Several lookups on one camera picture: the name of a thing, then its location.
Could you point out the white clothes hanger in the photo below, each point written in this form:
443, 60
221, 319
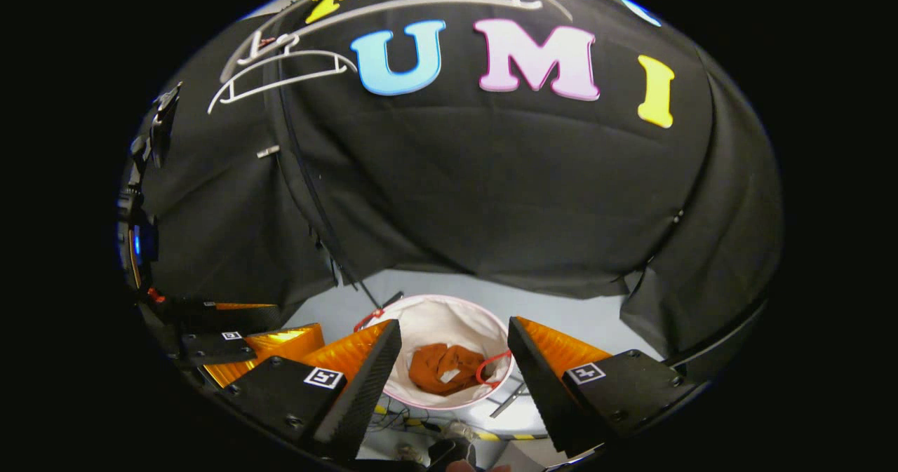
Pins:
309, 52
421, 0

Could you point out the yellow black floor tape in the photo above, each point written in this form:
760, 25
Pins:
512, 436

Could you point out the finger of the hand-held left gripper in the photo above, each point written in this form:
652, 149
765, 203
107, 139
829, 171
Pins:
224, 316
214, 349

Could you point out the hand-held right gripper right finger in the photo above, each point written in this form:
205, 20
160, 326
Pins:
544, 388

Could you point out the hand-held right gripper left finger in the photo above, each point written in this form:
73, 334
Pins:
365, 388

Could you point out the black backdrop cloth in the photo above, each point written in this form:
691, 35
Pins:
491, 177

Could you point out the silver clip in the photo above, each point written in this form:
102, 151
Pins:
268, 151

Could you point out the white pink-rimmed laundry hamper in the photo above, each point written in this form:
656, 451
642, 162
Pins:
442, 321

